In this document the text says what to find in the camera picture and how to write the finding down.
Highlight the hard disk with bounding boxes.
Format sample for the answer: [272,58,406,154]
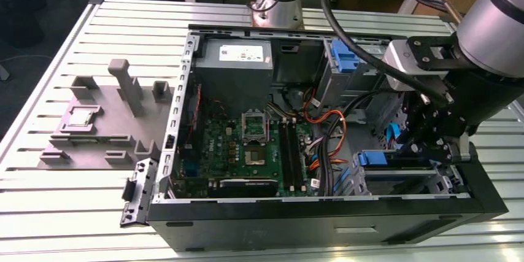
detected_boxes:
[335,150,442,196]

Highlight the grey power supply unit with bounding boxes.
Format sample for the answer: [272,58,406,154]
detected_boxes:
[191,38,275,118]

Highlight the blue data wire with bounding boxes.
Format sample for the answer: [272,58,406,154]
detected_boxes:
[384,123,404,152]

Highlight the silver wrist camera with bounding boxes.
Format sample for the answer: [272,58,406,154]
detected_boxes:
[383,39,450,91]

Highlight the CPU socket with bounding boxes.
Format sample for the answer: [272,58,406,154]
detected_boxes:
[244,147,272,167]

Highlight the green motherboard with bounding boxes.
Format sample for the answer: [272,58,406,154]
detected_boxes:
[171,114,324,198]

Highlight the black PC case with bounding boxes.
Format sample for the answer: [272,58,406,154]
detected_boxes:
[146,23,511,253]

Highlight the orange wire bundle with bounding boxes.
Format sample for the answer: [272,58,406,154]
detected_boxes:
[303,85,350,172]

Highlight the black RAM slot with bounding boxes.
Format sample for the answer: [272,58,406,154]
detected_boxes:
[291,117,308,192]
[279,117,296,192]

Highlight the silver CPU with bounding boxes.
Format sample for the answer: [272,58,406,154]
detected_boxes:
[67,110,94,126]

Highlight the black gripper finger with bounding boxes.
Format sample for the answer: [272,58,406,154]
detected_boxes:
[411,134,480,164]
[395,90,431,157]

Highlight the blue expansion slot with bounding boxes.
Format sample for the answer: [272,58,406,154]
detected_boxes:
[184,159,200,177]

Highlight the grey parts rack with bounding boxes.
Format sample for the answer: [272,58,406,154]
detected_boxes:
[38,58,175,171]

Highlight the metal socket cover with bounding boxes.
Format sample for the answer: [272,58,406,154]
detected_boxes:
[242,109,272,147]

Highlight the black graphics card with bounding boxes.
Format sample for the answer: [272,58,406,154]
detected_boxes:
[207,177,280,199]

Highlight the grey metal disk bay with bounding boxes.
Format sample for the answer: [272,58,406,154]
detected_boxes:
[334,148,470,197]

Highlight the thin red wire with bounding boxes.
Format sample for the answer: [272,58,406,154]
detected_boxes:
[184,83,206,149]

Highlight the grey optical drive cage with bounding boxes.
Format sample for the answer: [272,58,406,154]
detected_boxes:
[318,38,412,112]

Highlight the blue plastic drive latch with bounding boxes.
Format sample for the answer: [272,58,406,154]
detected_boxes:
[332,40,362,73]

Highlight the black cable bundle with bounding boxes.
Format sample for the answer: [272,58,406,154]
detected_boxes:
[318,87,411,197]

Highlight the grey expansion slot latch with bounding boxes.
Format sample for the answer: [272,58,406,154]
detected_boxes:
[120,157,160,229]

